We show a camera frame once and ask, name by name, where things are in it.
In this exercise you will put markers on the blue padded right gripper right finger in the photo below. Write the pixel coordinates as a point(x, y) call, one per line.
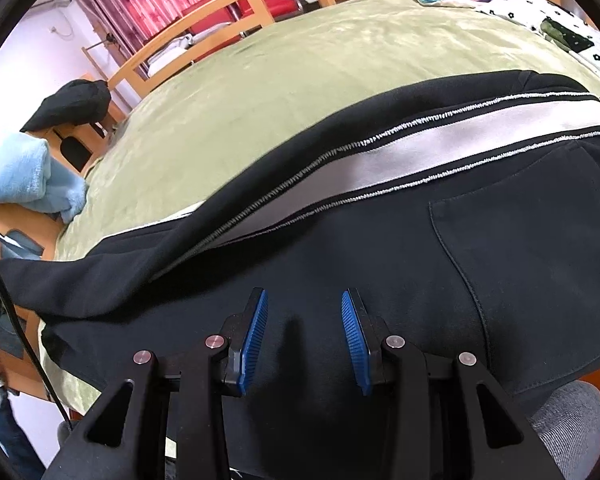
point(365, 333)

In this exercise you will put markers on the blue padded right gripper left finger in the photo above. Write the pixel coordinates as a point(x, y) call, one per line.
point(244, 332)

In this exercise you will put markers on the black pants with white stripe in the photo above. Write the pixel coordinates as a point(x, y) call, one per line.
point(465, 211)

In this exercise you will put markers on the green plush bed blanket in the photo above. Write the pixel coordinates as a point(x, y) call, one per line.
point(203, 126)

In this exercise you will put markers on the grey slipper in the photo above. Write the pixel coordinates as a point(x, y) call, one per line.
point(568, 424)

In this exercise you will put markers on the black garment on footboard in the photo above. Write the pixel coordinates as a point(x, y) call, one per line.
point(79, 102)

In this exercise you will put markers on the light blue towel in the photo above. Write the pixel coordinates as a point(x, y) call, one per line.
point(32, 178)

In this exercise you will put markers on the red chair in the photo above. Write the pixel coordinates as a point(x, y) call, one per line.
point(234, 12)

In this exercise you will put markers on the white floral quilt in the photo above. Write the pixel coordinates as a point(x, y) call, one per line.
point(554, 24)

